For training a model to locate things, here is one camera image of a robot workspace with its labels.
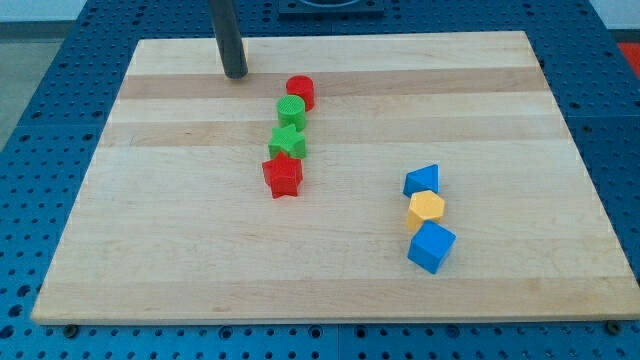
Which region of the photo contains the red star block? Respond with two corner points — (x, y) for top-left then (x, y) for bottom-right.
(262, 152), (303, 198)

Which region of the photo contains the green star block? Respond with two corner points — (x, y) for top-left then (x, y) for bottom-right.
(268, 124), (306, 159)

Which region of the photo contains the green cylinder block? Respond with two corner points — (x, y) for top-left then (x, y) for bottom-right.
(276, 95), (306, 132)

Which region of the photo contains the red cylinder block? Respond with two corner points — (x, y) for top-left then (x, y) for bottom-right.
(285, 75), (315, 111)

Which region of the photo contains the blue triangle block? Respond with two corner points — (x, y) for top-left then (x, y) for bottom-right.
(403, 164), (440, 198)

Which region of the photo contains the yellow hexagon block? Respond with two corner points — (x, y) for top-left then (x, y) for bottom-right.
(406, 190), (446, 231)

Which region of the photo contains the blue cube block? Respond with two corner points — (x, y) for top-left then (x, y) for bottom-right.
(407, 220), (456, 274)

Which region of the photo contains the light wooden board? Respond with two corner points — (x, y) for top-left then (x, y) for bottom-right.
(32, 31), (639, 325)

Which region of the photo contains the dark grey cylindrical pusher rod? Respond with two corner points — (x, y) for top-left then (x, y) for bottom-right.
(207, 0), (248, 80)

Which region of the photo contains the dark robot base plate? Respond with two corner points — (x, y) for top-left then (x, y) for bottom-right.
(277, 0), (385, 19)

